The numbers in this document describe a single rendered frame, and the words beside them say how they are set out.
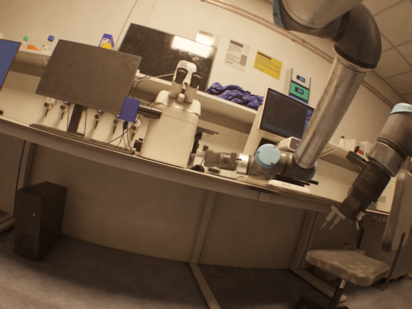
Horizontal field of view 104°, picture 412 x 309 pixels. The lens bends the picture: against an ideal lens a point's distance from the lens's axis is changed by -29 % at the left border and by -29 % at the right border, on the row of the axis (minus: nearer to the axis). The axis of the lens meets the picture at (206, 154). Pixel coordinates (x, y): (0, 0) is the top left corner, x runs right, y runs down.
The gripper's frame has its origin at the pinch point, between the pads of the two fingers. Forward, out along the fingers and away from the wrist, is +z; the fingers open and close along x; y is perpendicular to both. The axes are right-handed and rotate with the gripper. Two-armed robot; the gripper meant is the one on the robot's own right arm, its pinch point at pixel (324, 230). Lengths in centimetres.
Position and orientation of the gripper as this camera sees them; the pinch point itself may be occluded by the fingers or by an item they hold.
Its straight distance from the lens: 59.7
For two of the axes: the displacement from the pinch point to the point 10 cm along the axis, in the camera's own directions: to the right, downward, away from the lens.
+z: -5.2, 8.2, 2.2
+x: 7.7, 3.5, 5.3
